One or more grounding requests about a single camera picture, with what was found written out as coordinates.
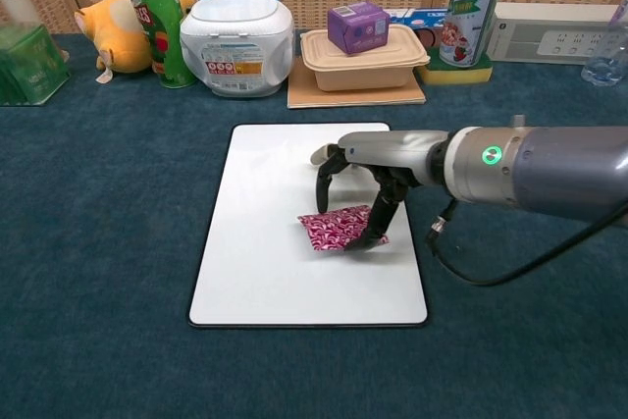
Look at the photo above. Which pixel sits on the white power strip box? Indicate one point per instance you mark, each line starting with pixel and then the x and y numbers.
pixel 539 34

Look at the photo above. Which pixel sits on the beige lunch box with lid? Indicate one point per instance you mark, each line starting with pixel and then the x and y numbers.
pixel 363 70

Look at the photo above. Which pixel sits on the teal table cloth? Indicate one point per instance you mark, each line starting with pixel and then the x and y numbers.
pixel 98 242

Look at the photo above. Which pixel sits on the clear plastic water bottle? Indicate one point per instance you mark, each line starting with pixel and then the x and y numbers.
pixel 606 61

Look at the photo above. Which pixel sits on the yellow plush toy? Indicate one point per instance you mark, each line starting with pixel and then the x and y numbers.
pixel 120 41

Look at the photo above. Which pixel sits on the white rectangular board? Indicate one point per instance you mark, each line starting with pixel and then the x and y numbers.
pixel 265 242

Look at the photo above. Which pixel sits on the small purple carton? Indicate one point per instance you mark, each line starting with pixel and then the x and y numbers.
pixel 358 29

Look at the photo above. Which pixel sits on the green transparent tea box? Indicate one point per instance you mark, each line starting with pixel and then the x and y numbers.
pixel 29 66

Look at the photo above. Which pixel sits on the blue white toothpaste box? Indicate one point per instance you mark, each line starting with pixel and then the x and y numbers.
pixel 417 16

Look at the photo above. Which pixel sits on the white wet wipes tub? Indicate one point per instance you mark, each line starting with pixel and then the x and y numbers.
pixel 235 41

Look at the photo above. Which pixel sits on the blue cookie box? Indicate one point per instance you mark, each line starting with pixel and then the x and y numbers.
pixel 428 37

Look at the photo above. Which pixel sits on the white can with strawberry print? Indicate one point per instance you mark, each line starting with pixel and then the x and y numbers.
pixel 468 21

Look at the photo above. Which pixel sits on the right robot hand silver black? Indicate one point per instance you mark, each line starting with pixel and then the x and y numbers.
pixel 392 151

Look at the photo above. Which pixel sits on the yellow green sponge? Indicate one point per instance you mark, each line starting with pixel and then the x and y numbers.
pixel 456 75

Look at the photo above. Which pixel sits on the green chips can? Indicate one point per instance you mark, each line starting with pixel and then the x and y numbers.
pixel 157 16

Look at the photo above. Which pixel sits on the pink patterned packet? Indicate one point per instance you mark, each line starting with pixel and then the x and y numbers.
pixel 331 230

